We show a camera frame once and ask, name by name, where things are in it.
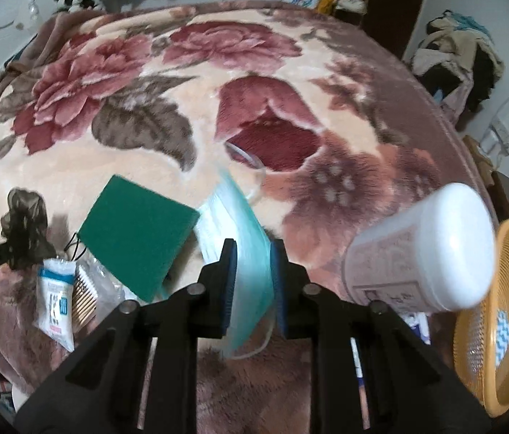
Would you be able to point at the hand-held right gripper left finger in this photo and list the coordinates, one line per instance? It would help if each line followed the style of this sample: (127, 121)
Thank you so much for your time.
(228, 280)

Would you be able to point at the blue face mask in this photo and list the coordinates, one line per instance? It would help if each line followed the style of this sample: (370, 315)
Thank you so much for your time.
(245, 235)

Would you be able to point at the green scouring pad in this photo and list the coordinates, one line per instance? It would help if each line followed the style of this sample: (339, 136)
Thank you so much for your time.
(137, 230)

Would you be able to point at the wooden side table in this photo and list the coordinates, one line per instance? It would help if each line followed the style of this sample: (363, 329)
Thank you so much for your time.
(507, 190)

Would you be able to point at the dark wooden door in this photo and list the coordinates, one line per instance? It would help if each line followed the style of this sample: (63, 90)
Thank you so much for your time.
(394, 0)

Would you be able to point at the clear plastic bag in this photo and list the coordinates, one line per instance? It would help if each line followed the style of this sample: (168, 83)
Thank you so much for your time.
(105, 287)

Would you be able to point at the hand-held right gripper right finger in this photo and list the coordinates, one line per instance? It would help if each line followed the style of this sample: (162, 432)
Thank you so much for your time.
(278, 289)

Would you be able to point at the white blue packet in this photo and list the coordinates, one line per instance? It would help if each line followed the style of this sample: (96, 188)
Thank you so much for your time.
(55, 298)

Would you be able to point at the white power strip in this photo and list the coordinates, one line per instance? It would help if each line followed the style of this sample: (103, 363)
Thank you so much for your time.
(503, 135)

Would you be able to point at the rattan chair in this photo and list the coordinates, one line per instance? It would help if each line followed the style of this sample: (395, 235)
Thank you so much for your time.
(354, 7)

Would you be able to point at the dark mesh cloth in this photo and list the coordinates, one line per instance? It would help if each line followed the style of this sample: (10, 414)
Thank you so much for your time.
(24, 221)

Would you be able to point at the pile of clothes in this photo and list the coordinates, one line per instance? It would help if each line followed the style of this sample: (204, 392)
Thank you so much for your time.
(453, 54)

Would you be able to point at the blue patterned cloth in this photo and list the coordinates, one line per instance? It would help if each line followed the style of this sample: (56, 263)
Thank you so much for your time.
(504, 334)

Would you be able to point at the white plastic canister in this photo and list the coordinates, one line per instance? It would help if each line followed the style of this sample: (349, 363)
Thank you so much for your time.
(417, 253)

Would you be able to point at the floral plush blanket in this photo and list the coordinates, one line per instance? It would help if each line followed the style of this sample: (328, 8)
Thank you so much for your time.
(236, 54)

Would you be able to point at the cotton swab packet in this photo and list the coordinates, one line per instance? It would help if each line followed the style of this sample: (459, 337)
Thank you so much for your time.
(83, 298)

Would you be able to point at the clear plastic bottle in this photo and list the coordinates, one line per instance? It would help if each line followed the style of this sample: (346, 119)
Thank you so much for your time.
(32, 9)

